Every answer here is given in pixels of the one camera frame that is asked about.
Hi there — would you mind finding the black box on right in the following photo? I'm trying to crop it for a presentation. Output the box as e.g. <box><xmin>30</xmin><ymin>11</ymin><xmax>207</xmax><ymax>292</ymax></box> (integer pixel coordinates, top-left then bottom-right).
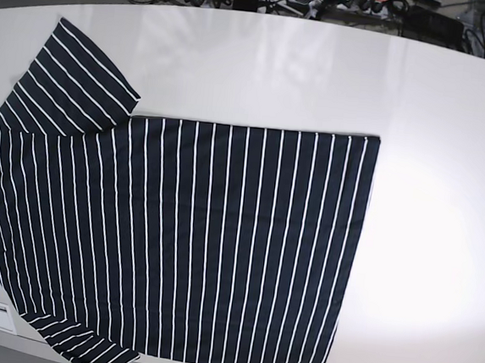
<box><xmin>399</xmin><ymin>5</ymin><xmax>485</xmax><ymax>59</ymax></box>

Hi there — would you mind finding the navy white striped T-shirt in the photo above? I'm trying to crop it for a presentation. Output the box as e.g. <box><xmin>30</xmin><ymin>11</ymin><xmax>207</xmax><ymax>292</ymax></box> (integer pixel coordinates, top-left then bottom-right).
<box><xmin>0</xmin><ymin>19</ymin><xmax>381</xmax><ymax>363</ymax></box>

